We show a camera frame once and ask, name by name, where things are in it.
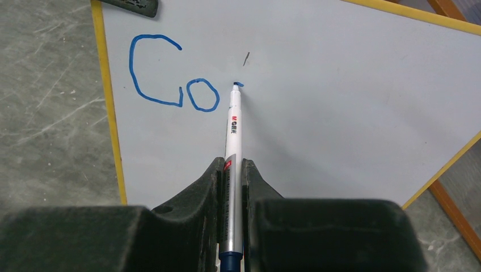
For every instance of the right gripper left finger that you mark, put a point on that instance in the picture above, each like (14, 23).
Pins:
(178, 235)

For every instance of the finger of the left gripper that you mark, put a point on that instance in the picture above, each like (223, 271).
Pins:
(147, 8)

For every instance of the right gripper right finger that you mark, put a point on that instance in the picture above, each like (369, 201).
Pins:
(324, 234)

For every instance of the yellow framed whiteboard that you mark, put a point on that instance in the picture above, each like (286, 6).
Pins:
(340, 99)

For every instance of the white blue marker pen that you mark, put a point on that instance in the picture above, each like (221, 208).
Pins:
(231, 239)

